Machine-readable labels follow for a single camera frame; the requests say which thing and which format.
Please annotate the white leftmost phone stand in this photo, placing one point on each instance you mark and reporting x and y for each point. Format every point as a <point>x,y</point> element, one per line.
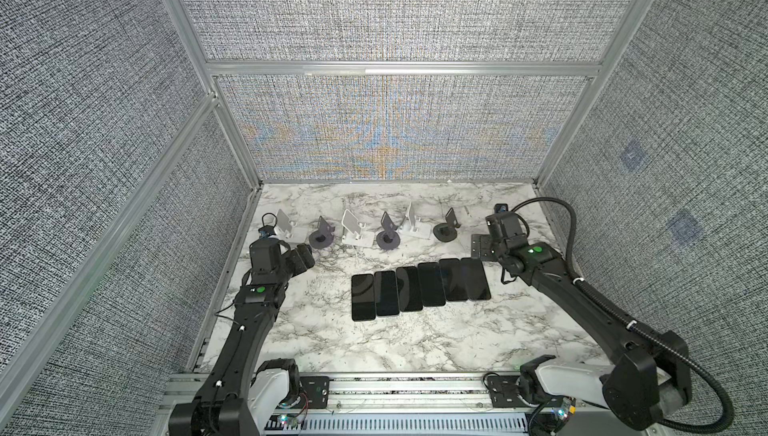
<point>284,227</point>

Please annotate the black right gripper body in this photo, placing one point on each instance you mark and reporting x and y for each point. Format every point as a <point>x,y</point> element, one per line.
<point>487,250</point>

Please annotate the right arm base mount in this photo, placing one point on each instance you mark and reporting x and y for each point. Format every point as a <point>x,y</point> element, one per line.
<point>504,392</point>

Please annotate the aluminium front rail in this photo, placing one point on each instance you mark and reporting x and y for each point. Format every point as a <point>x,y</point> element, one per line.
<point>403,403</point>

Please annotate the large black phone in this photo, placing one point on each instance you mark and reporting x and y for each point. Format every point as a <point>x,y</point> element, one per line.
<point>453,281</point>

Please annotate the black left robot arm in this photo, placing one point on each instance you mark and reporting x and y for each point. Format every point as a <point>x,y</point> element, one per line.
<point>240,395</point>

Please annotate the black fabric phone stand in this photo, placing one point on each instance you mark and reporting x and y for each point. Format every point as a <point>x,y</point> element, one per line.
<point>447,231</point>

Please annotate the round grey stand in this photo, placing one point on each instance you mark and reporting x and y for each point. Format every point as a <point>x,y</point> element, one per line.
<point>323,236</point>
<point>388,238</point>

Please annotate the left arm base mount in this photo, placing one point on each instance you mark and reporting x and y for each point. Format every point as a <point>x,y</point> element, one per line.
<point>313,394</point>

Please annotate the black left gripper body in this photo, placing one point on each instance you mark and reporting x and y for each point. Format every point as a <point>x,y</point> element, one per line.
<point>297,262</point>

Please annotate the silver metal phone stand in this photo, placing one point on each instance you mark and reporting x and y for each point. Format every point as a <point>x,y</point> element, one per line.
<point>413,226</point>

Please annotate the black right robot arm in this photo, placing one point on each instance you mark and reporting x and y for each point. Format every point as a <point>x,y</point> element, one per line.
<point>643,383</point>

